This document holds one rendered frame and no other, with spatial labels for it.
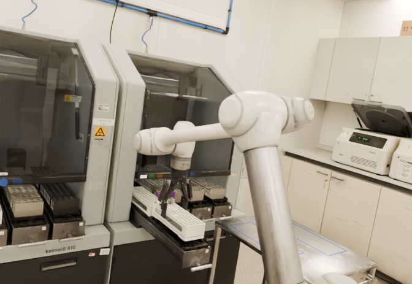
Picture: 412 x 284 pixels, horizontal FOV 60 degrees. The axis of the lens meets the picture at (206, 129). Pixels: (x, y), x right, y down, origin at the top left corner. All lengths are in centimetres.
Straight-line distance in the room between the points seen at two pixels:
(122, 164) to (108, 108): 28
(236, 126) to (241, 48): 261
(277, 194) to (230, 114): 25
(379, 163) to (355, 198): 41
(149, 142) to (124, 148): 36
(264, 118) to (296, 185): 311
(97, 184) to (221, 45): 204
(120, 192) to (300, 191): 259
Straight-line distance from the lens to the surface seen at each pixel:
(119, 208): 185
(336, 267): 164
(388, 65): 392
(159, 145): 141
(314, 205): 396
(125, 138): 175
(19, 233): 166
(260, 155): 100
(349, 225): 376
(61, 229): 169
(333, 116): 456
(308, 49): 427
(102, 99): 168
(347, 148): 371
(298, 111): 111
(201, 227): 154
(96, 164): 173
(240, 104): 97
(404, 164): 346
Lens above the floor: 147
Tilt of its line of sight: 7 degrees down
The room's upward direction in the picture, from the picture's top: 8 degrees clockwise
